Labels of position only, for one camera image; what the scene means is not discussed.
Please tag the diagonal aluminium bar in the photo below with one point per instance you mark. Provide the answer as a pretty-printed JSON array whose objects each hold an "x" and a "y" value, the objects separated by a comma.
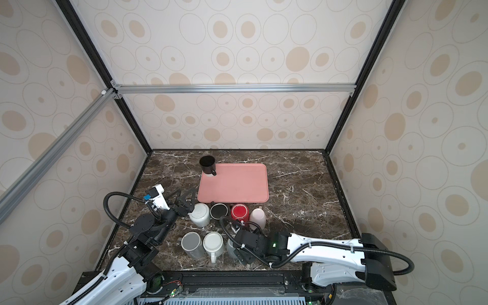
[{"x": 23, "y": 185}]

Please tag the black mug white base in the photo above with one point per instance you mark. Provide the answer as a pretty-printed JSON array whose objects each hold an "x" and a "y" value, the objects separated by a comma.
[{"x": 208, "y": 165}]

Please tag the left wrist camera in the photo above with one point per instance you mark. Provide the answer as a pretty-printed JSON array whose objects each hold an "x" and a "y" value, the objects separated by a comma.
[{"x": 155, "y": 199}]

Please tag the pink mug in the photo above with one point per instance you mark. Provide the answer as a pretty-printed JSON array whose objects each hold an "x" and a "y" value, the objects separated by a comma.
[{"x": 258, "y": 216}]

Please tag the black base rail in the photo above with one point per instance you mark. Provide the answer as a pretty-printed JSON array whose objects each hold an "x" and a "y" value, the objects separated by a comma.
[{"x": 220, "y": 287}]

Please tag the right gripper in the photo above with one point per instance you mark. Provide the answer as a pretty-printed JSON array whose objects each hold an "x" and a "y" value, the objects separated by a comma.
[{"x": 242, "y": 248}]

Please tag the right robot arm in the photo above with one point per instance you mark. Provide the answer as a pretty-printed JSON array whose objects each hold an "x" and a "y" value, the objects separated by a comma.
[{"x": 331, "y": 261}]

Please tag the dark grey mug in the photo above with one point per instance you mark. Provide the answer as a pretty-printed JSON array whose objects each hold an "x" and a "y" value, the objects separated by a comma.
[{"x": 191, "y": 243}]

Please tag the black mug white rim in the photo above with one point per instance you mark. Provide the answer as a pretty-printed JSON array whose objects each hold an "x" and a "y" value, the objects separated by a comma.
[{"x": 218, "y": 210}]

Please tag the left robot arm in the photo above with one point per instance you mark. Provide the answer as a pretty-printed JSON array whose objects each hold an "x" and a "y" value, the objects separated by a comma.
[{"x": 131, "y": 271}]

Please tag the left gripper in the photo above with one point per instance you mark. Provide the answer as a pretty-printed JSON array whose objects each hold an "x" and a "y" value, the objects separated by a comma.
[{"x": 186, "y": 207}]

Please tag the white ribbed mug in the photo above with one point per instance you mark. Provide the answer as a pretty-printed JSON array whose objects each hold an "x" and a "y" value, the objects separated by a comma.
[{"x": 200, "y": 216}]

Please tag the red mug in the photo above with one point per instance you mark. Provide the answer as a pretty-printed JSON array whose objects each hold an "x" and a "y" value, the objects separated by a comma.
[{"x": 240, "y": 212}]

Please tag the horizontal aluminium bar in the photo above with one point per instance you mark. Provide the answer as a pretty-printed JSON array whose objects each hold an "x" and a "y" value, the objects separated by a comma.
[{"x": 235, "y": 88}]

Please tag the pink rectangular tray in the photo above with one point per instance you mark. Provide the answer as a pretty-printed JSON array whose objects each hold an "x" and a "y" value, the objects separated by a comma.
[{"x": 235, "y": 183}]

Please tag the grey mug white interior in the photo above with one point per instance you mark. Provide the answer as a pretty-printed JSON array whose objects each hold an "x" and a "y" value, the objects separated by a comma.
[{"x": 231, "y": 249}]

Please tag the white mug front row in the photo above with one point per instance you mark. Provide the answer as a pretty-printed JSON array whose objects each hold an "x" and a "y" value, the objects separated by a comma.
[{"x": 213, "y": 243}]

